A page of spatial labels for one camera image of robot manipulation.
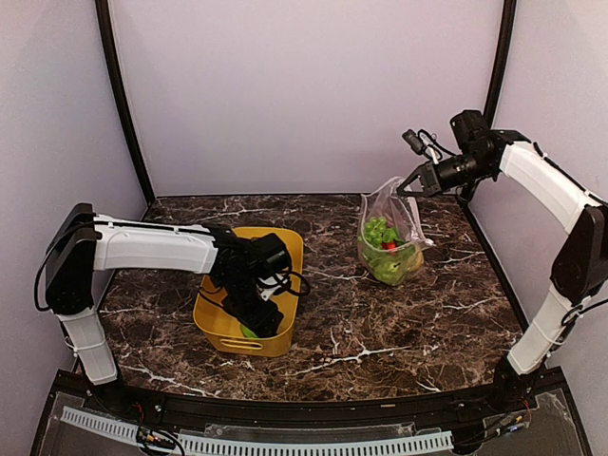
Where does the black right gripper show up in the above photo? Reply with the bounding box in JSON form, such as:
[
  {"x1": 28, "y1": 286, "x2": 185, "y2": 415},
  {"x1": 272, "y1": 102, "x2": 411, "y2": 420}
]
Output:
[{"x1": 397, "y1": 149, "x2": 494, "y2": 197}]

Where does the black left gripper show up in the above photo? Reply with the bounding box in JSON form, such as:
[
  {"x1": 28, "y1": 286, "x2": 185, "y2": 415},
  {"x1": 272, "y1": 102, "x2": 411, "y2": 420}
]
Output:
[{"x1": 221, "y1": 275, "x2": 284, "y2": 340}]

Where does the green chayote front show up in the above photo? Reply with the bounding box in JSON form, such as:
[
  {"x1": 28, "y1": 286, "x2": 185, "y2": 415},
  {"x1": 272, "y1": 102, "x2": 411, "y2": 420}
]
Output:
[{"x1": 240, "y1": 325, "x2": 258, "y2": 339}]

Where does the yellow plastic basket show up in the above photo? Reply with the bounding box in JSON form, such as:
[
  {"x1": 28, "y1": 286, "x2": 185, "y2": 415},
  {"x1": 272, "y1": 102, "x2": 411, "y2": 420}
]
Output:
[{"x1": 193, "y1": 226, "x2": 304, "y2": 357}]

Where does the green grape bunch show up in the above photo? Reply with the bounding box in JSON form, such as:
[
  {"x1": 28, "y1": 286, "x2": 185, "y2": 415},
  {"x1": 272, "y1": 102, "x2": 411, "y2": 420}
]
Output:
[{"x1": 364, "y1": 217, "x2": 387, "y2": 244}]

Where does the clear zip top bag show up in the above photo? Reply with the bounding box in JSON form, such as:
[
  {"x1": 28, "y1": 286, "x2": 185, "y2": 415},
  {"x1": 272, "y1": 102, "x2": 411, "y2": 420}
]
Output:
[{"x1": 357, "y1": 177, "x2": 433, "y2": 286}]

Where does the yellow lemon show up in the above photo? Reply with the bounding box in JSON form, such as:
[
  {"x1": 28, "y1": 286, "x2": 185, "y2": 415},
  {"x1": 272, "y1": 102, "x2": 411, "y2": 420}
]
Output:
[{"x1": 408, "y1": 252, "x2": 424, "y2": 272}]

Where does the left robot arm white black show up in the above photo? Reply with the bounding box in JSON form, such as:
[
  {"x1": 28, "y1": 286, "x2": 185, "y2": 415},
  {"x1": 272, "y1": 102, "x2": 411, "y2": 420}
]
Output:
[{"x1": 33, "y1": 203, "x2": 292, "y2": 414}]

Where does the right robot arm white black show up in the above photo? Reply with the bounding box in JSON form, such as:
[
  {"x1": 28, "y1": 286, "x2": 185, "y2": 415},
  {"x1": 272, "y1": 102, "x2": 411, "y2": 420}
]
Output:
[{"x1": 396, "y1": 109, "x2": 607, "y2": 376}]

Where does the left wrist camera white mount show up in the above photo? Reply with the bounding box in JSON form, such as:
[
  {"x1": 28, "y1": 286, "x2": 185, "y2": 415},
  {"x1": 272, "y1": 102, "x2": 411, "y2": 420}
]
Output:
[{"x1": 257, "y1": 285, "x2": 280, "y2": 301}]

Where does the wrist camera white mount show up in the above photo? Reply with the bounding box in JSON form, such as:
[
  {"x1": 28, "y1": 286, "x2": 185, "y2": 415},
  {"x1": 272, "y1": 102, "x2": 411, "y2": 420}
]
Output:
[
  {"x1": 257, "y1": 285, "x2": 280, "y2": 301},
  {"x1": 402, "y1": 129, "x2": 447, "y2": 164}
]

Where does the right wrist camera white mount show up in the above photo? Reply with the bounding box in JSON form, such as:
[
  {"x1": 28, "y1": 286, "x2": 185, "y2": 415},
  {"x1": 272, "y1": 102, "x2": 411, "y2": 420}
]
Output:
[{"x1": 402, "y1": 129, "x2": 447, "y2": 164}]

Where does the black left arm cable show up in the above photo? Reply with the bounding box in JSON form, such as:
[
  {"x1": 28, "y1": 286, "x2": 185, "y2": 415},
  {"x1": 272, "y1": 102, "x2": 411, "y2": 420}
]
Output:
[{"x1": 256, "y1": 265, "x2": 311, "y2": 298}]

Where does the right black frame post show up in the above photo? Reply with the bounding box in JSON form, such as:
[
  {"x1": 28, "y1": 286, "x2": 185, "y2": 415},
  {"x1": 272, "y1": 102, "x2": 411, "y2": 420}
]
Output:
[{"x1": 483, "y1": 0, "x2": 518, "y2": 126}]

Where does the black frame post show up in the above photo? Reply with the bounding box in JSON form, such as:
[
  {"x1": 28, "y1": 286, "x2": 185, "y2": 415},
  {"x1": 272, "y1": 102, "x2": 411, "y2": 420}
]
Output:
[
  {"x1": 94, "y1": 0, "x2": 156, "y2": 207},
  {"x1": 483, "y1": 0, "x2": 518, "y2": 126}
]

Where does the white slotted cable duct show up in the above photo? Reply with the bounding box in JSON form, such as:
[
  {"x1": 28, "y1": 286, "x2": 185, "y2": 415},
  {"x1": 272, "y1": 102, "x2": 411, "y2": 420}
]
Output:
[{"x1": 61, "y1": 406, "x2": 454, "y2": 456}]

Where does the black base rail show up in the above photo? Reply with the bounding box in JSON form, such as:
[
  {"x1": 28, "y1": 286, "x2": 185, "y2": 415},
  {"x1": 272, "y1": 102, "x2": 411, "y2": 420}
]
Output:
[{"x1": 51, "y1": 368, "x2": 571, "y2": 433}]

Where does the left black frame post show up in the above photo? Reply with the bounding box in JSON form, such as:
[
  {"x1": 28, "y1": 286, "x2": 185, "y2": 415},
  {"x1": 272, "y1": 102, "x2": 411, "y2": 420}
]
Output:
[{"x1": 94, "y1": 0, "x2": 156, "y2": 207}]

